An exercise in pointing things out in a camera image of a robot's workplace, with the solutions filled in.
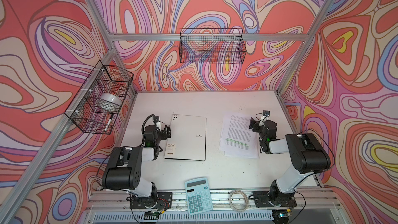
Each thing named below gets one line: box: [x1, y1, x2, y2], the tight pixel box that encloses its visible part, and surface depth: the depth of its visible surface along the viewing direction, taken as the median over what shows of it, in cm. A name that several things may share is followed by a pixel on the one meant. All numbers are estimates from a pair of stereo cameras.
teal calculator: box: [184, 176, 214, 216], surface depth 75 cm
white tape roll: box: [99, 93, 123, 106], surface depth 75 cm
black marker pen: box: [103, 113, 115, 132], surface depth 73 cm
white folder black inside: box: [163, 114, 207, 161], surface depth 98 cm
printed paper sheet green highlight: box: [219, 113, 260, 159], surface depth 96 cm
